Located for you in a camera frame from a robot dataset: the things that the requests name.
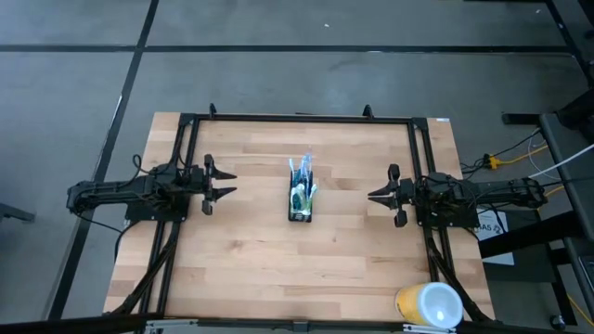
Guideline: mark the black aluminium table frame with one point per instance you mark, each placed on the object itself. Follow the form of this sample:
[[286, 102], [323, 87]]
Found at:
[[301, 119]]

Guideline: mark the black office chair base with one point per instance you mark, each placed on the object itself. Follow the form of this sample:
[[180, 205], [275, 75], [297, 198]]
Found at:
[[16, 213]]

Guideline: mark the yellow wipes canister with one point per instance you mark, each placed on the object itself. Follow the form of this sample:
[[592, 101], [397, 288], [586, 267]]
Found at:
[[431, 306]]

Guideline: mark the white paper sign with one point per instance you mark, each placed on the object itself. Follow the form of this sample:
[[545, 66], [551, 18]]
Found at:
[[494, 229]]

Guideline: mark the black caster wheel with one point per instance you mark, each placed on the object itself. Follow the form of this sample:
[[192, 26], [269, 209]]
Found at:
[[557, 321]]

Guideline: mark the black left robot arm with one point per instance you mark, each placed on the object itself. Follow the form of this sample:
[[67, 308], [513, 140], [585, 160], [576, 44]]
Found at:
[[116, 190]]

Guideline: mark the silver metal bracket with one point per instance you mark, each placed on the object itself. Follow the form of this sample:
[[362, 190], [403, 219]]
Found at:
[[427, 329]]

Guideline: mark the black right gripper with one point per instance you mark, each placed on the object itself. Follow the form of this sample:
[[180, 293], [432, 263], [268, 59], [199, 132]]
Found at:
[[406, 195]]

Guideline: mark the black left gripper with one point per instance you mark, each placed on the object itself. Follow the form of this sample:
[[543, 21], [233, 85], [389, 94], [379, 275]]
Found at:
[[206, 185]]

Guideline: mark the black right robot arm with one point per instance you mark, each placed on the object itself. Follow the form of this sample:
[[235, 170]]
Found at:
[[487, 192]]

